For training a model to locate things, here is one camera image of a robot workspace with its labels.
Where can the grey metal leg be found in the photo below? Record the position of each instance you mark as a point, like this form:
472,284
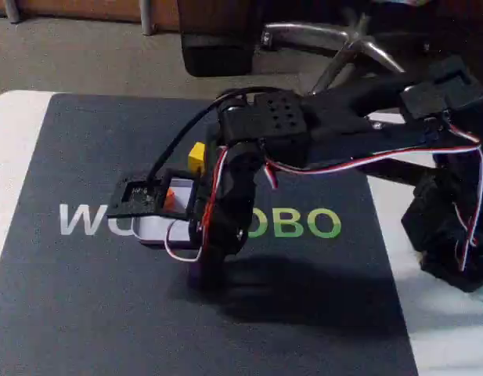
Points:
147,17
11,9

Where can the yellow cube block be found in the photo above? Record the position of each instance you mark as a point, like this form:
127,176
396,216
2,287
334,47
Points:
197,156

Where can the white rectangular tray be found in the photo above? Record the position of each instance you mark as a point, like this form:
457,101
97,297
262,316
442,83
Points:
180,233

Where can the brown wooden board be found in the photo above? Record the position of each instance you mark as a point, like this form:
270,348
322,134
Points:
76,9

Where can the orange cube block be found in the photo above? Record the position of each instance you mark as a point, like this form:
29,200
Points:
170,197

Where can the black square camera box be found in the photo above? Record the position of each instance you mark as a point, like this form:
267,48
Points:
139,197

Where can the black mat with printed letters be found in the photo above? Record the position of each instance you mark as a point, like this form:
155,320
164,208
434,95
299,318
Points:
108,305

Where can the chrome office chair base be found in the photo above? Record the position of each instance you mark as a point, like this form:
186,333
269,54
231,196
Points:
303,35

